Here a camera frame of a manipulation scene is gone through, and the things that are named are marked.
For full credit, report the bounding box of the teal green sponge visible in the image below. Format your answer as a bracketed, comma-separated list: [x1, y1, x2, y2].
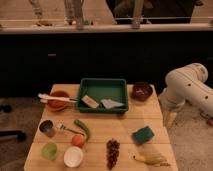
[132, 126, 154, 144]

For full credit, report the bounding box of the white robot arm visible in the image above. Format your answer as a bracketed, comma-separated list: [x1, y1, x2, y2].
[158, 63, 213, 128]

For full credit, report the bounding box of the metal cup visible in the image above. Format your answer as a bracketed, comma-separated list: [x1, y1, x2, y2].
[39, 120, 55, 138]

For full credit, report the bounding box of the light green cup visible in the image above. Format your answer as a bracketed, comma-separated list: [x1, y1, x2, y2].
[41, 142, 57, 160]

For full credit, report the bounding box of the dark red bowl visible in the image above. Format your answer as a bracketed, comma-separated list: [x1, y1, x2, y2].
[132, 82, 153, 101]

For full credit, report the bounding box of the yellow banana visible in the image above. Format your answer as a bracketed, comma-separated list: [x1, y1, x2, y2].
[133, 155, 169, 166]

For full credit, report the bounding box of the white cloth in tray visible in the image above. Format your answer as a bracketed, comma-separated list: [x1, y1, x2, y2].
[101, 99, 123, 109]

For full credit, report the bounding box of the dark grape bunch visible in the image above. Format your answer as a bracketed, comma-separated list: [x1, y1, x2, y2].
[106, 139, 120, 170]

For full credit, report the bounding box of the green plastic tray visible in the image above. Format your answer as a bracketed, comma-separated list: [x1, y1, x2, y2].
[76, 78, 129, 114]

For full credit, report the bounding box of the beige block in tray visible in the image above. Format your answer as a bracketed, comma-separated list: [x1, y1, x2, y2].
[82, 95, 99, 108]

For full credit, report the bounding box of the orange tomato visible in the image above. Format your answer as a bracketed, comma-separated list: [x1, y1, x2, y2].
[71, 134, 85, 148]

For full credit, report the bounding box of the white bowl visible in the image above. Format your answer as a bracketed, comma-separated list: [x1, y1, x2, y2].
[64, 146, 83, 168]

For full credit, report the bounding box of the orange bowl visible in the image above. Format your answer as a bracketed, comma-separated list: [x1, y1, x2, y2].
[46, 91, 69, 112]

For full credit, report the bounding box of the white spatula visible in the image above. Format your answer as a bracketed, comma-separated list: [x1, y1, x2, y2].
[38, 93, 77, 103]

